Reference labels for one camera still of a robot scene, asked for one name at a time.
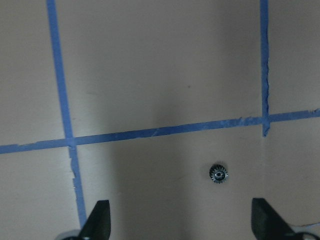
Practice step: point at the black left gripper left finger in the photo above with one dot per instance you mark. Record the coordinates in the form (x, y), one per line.
(98, 224)

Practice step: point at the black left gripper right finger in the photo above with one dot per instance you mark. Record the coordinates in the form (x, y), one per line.
(267, 224)

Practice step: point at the small black bearing gear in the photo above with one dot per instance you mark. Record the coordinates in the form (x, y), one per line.
(218, 173)

